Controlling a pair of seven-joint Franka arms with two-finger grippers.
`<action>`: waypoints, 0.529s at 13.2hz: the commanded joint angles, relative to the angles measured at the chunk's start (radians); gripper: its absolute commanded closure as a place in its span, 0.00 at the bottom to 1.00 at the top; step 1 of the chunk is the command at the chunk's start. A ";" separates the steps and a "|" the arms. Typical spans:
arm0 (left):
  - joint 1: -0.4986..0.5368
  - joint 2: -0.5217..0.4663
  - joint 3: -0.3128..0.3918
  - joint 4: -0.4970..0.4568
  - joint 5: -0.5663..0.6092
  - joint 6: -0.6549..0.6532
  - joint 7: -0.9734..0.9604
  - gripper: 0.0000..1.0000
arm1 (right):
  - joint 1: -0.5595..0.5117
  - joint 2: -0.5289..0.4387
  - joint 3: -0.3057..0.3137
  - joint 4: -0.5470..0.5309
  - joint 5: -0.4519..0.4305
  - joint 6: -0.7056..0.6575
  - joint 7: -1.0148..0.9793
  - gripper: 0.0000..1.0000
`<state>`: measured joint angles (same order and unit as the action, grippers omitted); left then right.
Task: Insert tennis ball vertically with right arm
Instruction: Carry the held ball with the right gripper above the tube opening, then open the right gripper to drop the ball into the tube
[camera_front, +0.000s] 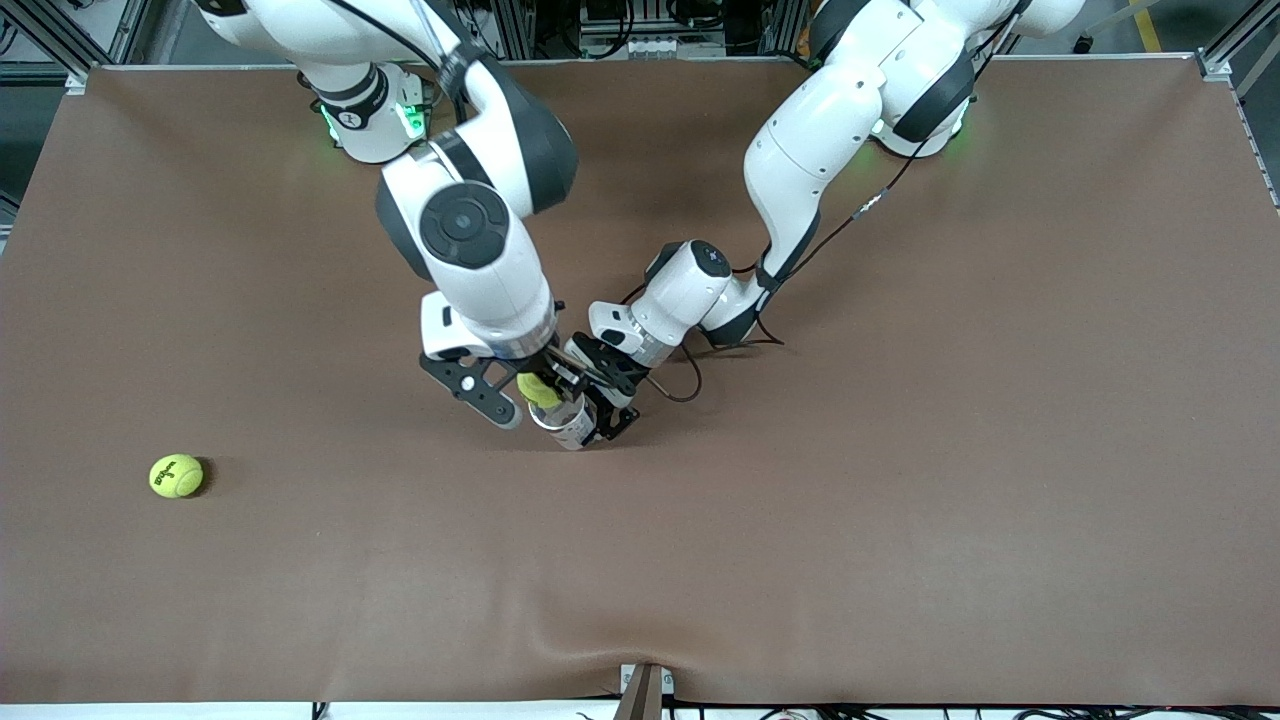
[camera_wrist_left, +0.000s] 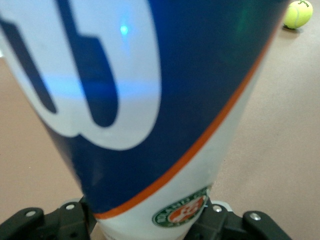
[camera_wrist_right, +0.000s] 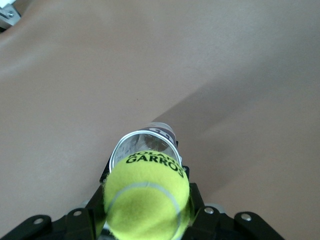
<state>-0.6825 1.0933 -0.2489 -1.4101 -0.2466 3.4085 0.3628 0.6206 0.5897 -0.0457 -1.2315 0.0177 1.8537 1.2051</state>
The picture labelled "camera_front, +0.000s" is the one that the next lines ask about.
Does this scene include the clear tennis ball can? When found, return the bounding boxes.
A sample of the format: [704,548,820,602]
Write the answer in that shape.
[528,395,603,452]

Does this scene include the yellow Wilson printed tennis ball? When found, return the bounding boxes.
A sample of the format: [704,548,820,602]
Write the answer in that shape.
[149,454,205,499]

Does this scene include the metal table edge bracket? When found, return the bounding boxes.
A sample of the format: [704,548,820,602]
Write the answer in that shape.
[618,662,675,720]

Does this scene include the brown table mat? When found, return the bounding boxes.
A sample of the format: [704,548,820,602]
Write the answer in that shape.
[0,55,1280,706]

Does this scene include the white terminal block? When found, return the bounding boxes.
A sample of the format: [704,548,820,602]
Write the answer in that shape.
[620,36,701,59]

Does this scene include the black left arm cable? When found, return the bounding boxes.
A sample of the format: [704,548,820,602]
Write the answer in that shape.
[620,0,1031,403]

